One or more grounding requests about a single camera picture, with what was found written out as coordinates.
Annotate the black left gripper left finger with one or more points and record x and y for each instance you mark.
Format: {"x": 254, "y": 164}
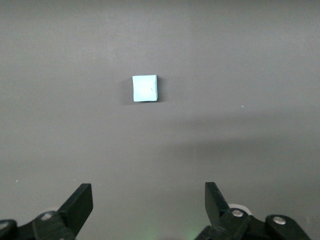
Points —
{"x": 75, "y": 207}

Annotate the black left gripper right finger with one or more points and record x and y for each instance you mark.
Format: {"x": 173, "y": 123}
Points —
{"x": 215, "y": 205}

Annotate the light blue foam block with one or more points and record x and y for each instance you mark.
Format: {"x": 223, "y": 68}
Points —
{"x": 145, "y": 88}

